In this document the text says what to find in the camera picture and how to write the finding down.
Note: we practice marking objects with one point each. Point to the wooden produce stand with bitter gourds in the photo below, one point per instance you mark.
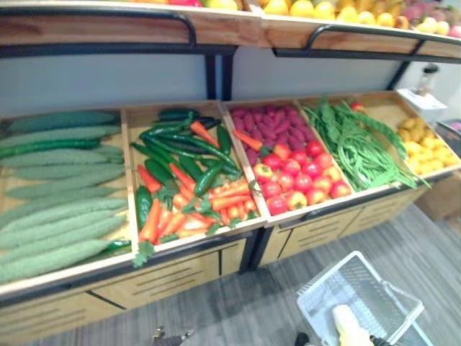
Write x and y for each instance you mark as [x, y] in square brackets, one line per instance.
[162, 281]

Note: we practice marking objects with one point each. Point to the brown cardboard box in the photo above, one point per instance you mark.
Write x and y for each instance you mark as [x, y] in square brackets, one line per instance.
[441, 197]

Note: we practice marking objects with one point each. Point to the wooden produce stand with tomatoes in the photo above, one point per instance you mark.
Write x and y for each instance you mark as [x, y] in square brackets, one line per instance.
[324, 227]

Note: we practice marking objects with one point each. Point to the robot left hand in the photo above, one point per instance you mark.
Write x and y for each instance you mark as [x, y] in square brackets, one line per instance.
[160, 333]

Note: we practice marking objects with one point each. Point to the pale yellow fruit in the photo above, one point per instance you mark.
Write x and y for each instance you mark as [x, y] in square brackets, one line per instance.
[443, 27]
[427, 25]

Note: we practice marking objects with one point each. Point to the orange carrot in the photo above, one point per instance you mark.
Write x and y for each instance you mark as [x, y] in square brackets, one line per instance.
[192, 226]
[165, 220]
[149, 179]
[230, 202]
[174, 223]
[180, 200]
[151, 221]
[204, 134]
[234, 212]
[248, 140]
[230, 189]
[249, 205]
[182, 177]

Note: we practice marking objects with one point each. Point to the pink dragon fruit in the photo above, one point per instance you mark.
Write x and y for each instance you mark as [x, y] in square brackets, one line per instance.
[414, 11]

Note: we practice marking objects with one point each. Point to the pale yellow corn cob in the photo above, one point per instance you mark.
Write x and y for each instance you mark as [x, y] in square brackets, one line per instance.
[348, 324]

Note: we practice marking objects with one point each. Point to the small red fruit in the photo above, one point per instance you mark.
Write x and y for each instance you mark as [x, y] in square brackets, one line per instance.
[356, 106]

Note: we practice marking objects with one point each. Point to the purple sweet potato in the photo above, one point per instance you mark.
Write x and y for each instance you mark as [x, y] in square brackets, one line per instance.
[271, 109]
[249, 123]
[268, 133]
[296, 142]
[238, 124]
[281, 127]
[252, 156]
[238, 113]

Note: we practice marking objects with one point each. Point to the orange yellow fruit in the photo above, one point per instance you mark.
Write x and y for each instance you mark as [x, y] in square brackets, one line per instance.
[402, 22]

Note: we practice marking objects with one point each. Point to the long dark green cucumber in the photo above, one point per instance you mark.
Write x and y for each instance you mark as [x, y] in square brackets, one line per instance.
[47, 146]

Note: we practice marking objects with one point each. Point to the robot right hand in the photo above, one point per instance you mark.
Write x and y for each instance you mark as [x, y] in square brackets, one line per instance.
[378, 341]

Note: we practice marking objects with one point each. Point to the white box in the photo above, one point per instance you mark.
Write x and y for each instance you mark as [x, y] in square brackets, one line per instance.
[421, 101]

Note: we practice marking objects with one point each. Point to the short dark green cucumber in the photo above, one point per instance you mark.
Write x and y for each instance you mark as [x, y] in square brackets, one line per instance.
[119, 244]

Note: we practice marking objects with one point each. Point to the green carrot leaves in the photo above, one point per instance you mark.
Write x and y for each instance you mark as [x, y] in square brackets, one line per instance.
[143, 254]

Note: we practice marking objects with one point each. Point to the dark crate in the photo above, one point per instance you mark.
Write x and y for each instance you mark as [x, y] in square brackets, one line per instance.
[451, 130]

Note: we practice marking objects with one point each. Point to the green long bean bunch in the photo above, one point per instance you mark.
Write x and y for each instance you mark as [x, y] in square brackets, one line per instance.
[360, 155]

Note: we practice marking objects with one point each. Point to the dark green pepper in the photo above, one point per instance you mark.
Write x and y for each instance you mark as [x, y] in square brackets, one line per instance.
[209, 123]

